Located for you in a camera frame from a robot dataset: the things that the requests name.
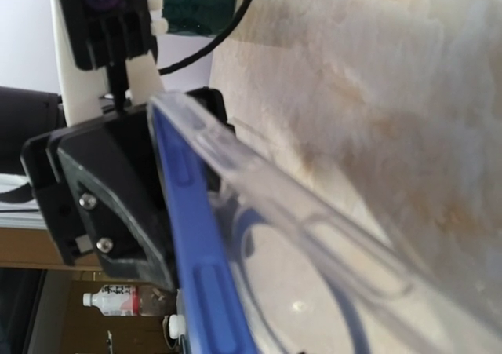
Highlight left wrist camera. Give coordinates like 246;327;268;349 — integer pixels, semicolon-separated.
49;0;166;126

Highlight plastic bottle red label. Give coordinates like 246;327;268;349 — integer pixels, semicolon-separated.
82;284;176;317

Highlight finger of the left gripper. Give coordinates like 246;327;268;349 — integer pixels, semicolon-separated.
56;110;176;291

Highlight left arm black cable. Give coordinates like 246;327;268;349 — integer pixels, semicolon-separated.
158;0;262;76

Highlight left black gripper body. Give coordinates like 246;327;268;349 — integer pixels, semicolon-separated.
20;89;236;267

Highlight clear phone case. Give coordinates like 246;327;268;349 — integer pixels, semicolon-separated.
148;93;501;353

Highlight black mug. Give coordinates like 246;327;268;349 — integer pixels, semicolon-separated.
162;0;236;38

